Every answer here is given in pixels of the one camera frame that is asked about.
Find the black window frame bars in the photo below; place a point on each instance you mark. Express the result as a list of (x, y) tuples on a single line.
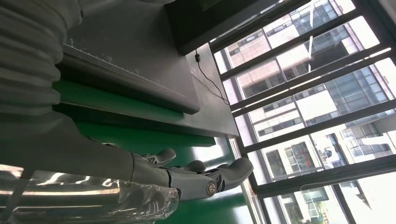
[(309, 129)]

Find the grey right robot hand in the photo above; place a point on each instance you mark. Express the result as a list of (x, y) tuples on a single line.
[(77, 154)]

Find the black inbound scanning machine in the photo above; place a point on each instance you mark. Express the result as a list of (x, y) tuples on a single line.
[(130, 40)]

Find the clear plastic film cover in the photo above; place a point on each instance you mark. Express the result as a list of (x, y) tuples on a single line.
[(92, 201)]

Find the green conveyor belt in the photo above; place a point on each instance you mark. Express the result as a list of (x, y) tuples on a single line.
[(210, 213)]

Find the silver conveyor frame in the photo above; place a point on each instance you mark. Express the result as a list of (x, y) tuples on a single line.
[(252, 207)]

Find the building outside window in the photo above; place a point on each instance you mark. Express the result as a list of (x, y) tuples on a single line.
[(355, 89)]

